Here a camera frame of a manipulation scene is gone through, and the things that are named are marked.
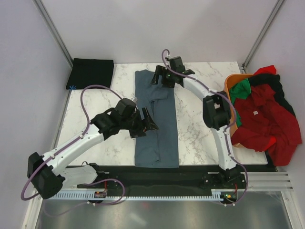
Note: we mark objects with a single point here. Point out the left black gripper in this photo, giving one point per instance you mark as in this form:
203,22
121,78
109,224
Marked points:
140,130

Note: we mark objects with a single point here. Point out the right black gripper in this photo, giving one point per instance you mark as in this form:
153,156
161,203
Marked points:
161,70

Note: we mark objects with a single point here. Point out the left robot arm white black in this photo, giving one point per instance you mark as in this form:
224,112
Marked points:
49,173

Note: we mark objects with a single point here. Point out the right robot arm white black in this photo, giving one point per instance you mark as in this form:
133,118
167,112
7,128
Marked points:
216,116

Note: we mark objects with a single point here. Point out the orange plastic basket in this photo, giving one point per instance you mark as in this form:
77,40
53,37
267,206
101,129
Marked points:
230,81

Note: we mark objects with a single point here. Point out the folded black t shirt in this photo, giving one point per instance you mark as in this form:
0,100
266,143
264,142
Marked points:
87,72

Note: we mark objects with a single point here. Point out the green t shirt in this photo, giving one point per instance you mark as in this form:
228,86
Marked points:
239,91

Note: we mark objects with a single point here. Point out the black t shirt in basket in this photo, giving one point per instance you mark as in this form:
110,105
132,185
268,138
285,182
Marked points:
274,82

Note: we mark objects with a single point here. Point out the red t shirt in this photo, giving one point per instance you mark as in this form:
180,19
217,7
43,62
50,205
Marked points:
266,125

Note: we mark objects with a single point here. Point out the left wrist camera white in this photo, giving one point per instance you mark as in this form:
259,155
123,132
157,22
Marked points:
135,100

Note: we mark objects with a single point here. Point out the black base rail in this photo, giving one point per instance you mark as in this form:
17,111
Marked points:
184,181

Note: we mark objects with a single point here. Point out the white slotted cable duct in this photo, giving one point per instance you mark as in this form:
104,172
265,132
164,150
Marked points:
91,195

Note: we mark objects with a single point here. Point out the left aluminium frame post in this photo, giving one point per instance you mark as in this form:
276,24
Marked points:
52,28

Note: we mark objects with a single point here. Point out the aluminium frame post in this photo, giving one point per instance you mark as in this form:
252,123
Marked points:
52,28
263,32

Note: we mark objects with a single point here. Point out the aluminium frame extrusion base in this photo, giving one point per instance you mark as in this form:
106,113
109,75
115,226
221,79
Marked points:
269,181

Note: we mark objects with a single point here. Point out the right aluminium frame post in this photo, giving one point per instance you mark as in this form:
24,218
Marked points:
263,32

